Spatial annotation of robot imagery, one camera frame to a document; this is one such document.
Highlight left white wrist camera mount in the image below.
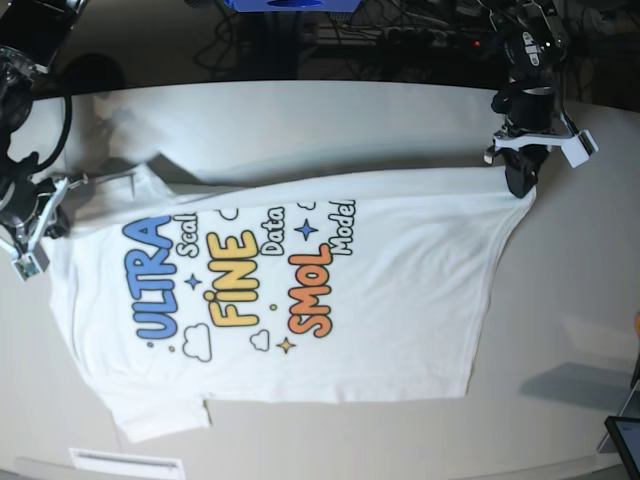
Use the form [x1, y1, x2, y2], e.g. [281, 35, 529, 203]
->
[484, 111, 599, 168]

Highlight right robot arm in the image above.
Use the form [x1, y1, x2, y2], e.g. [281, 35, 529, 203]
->
[1, 0, 86, 242]

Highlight black tablet device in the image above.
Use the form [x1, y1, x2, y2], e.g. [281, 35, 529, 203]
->
[605, 416, 640, 480]

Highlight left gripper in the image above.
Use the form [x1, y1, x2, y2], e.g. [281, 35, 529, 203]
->
[492, 124, 556, 198]

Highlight power strip with red light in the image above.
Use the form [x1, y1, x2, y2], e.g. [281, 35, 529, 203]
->
[313, 25, 487, 52]

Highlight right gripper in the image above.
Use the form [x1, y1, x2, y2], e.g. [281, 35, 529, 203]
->
[1, 173, 97, 238]

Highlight white paper label strip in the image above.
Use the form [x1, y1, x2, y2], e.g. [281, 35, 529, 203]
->
[69, 448, 186, 480]

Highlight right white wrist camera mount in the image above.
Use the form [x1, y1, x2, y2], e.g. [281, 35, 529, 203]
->
[1, 175, 74, 281]

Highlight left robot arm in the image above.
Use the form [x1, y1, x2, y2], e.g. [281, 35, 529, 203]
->
[485, 1, 569, 198]

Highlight white printed T-shirt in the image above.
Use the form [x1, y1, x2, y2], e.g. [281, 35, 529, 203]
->
[45, 167, 536, 442]

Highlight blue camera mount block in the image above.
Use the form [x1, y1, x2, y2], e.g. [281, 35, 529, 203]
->
[225, 0, 361, 13]

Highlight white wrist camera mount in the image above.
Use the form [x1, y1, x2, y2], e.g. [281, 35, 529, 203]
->
[484, 111, 599, 168]
[1, 175, 74, 281]

